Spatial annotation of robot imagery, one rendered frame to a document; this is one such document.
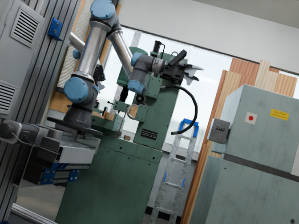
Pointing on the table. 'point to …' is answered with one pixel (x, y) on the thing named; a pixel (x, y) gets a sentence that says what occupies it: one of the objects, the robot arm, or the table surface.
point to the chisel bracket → (120, 106)
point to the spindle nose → (123, 94)
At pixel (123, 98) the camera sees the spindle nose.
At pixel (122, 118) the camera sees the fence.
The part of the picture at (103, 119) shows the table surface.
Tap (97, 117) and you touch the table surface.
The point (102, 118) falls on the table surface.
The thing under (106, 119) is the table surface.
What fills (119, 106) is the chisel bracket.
